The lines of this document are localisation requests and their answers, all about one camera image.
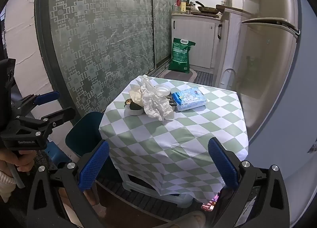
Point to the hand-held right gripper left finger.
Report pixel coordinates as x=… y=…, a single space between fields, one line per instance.
x=94 y=166

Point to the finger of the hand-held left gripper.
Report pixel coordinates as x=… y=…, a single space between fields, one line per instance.
x=59 y=115
x=47 y=97

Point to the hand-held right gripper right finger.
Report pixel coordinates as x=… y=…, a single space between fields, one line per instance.
x=223 y=166

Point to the white bowl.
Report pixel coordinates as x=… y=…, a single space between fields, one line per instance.
x=133 y=112

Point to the brown mushroom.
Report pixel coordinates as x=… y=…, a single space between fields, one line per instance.
x=128 y=101

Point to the beige bread piece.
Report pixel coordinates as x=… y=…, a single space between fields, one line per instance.
x=135 y=94

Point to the white plastic bag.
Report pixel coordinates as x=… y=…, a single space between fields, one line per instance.
x=153 y=104

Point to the clear plastic container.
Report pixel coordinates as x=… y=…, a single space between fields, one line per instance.
x=162 y=90

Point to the person's left forearm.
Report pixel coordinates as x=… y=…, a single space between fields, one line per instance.
x=6 y=185

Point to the person's left hand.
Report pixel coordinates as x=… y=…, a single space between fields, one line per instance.
x=26 y=154

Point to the blue plastic stool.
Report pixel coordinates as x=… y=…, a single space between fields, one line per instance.
x=55 y=154

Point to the smartphone with lit screen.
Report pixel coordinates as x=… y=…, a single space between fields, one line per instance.
x=210 y=204

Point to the person's foot in white sock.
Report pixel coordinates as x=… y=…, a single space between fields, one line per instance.
x=100 y=210

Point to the green white checkered tablecloth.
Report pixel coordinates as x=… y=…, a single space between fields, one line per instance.
x=173 y=128

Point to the patterned frosted glass door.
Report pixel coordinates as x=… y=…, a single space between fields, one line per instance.
x=164 y=19
x=99 y=44

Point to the blue tissue pack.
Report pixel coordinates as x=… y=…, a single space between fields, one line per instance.
x=189 y=99

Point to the dark small object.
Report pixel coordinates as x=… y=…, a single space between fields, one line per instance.
x=172 y=101

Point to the grey striped rug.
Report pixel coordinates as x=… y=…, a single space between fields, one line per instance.
x=204 y=78

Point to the oval floor mat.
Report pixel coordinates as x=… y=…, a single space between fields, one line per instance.
x=178 y=76

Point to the beige refrigerator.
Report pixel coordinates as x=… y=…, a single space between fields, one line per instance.
x=267 y=69

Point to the green rice bag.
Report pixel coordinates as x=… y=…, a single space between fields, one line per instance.
x=180 y=56

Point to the low white cabinet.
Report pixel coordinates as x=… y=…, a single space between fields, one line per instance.
x=195 y=42

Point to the frying pan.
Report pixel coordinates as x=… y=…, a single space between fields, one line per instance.
x=206 y=9

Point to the clear bottle red cap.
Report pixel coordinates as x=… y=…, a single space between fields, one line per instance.
x=176 y=6

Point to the dark seasoning jars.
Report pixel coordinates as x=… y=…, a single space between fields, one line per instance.
x=190 y=6

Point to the yellow oil bottle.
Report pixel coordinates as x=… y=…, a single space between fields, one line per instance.
x=183 y=7

